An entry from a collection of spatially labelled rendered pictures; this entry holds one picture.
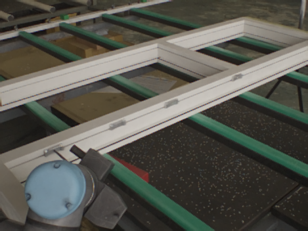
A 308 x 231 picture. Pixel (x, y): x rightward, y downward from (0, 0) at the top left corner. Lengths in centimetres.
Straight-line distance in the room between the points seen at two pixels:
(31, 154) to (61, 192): 43
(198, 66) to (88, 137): 61
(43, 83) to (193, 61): 55
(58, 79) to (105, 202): 81
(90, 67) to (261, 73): 61
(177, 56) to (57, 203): 111
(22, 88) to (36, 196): 85
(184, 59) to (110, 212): 96
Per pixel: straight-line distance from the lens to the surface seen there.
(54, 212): 52
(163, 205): 87
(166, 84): 196
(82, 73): 145
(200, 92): 124
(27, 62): 241
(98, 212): 66
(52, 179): 52
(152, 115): 112
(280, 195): 138
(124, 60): 154
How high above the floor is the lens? 143
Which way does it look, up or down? 28 degrees down
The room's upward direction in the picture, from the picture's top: 1 degrees counter-clockwise
